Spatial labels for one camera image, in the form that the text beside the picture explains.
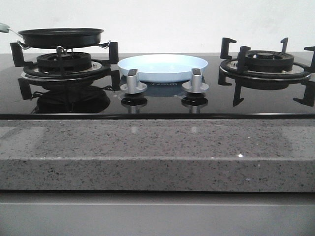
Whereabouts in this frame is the light blue plate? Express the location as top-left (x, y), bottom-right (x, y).
top-left (118, 54), bottom-right (208, 83)

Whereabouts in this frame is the black frying pan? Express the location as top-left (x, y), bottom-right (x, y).
top-left (16, 28), bottom-right (110, 49)

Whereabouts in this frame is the left silver stove knob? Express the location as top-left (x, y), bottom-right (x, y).
top-left (120, 69), bottom-right (147, 94)

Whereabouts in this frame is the silver stove knob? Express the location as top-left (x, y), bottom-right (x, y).
top-left (182, 68), bottom-right (209, 93)
top-left (120, 69), bottom-right (147, 94)

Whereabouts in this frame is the right silver stove knob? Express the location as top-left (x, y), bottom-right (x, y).
top-left (182, 68), bottom-right (209, 93)

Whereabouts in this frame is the black glass gas cooktop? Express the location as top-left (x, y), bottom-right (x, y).
top-left (0, 54), bottom-right (315, 120)

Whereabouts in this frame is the left black pan support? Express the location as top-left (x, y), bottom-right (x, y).
top-left (10, 42), bottom-right (120, 99)

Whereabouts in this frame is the black pan support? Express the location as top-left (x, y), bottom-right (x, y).
top-left (218, 37), bottom-right (315, 106)
top-left (10, 42), bottom-right (120, 99)

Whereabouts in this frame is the right black pan support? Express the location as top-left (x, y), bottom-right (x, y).
top-left (218, 37), bottom-right (315, 106)

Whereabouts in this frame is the left black gas burner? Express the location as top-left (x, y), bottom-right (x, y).
top-left (37, 52), bottom-right (92, 74)

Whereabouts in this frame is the black gas burner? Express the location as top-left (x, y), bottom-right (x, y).
top-left (245, 50), bottom-right (294, 73)
top-left (37, 52), bottom-right (92, 74)

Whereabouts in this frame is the right black gas burner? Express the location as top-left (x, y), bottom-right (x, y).
top-left (245, 50), bottom-right (294, 73)

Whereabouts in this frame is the grey cabinet drawer front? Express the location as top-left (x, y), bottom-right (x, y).
top-left (0, 192), bottom-right (315, 236)

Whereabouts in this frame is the small wire pan trivet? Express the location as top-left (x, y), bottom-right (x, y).
top-left (11, 42), bottom-right (119, 78)

